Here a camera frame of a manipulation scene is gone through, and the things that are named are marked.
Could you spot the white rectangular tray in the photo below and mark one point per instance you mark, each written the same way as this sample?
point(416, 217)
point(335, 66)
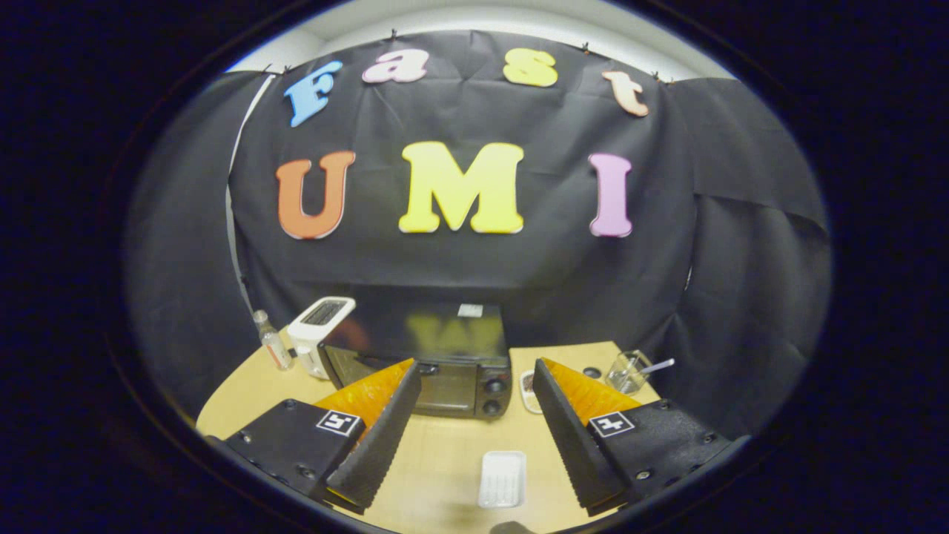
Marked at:
point(503, 478)

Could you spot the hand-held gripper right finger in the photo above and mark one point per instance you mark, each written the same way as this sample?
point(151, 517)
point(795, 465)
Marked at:
point(571, 437)

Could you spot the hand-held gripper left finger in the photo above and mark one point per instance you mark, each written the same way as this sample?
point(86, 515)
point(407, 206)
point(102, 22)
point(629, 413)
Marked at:
point(382, 437)

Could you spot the white divided grain dish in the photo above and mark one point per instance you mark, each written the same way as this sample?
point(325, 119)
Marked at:
point(528, 393)

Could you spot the black toaster oven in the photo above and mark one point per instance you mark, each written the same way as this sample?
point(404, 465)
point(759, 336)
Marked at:
point(445, 334)

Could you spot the white bread toaster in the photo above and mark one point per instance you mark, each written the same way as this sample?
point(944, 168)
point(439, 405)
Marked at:
point(311, 334)

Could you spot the clear bottle orange label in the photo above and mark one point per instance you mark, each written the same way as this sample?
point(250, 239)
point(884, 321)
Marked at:
point(273, 348)

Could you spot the silver spoon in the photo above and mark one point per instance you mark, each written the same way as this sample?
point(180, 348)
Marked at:
point(660, 366)

